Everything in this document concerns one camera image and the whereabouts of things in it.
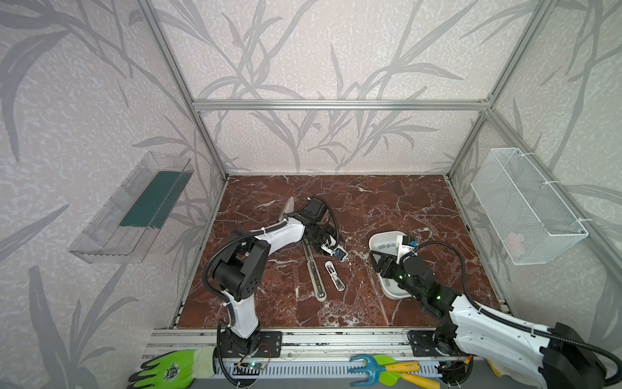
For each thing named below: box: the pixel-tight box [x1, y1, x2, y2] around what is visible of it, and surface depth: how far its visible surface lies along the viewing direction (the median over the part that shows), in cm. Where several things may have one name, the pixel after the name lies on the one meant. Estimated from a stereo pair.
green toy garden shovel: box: [372, 354, 441, 389], surface depth 69 cm
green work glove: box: [127, 346, 217, 389], surface depth 70 cm
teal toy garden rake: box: [347, 354, 421, 387], surface depth 69 cm
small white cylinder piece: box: [323, 260, 346, 292], surface depth 88 cm
